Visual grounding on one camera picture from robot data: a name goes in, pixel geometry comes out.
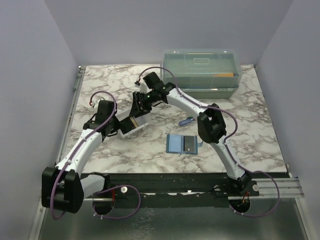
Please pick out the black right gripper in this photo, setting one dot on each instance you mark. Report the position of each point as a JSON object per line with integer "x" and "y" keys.
{"x": 138, "y": 110}

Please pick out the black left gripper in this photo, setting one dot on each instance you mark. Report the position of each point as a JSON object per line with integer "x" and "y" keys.
{"x": 115, "y": 128}

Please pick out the white plastic card tray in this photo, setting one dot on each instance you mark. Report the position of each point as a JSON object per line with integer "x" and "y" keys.
{"x": 124, "y": 130}

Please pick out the blue leather card holder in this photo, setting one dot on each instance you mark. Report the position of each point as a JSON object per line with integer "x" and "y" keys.
{"x": 182, "y": 144}

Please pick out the black VIP card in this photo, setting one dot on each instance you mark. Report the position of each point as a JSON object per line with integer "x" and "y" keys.
{"x": 189, "y": 144}

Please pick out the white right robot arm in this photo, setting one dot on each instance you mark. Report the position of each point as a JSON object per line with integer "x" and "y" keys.
{"x": 211, "y": 125}

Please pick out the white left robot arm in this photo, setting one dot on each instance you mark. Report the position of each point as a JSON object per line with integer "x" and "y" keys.
{"x": 62, "y": 187}

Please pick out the clear lidded storage box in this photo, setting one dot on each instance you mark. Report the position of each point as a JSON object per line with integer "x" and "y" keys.
{"x": 202, "y": 73}

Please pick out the blue transparent handle screwdriver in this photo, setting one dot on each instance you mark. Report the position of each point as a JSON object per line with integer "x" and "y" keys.
{"x": 186, "y": 121}

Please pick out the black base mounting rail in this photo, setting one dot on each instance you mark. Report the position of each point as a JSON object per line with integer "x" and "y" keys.
{"x": 164, "y": 190}

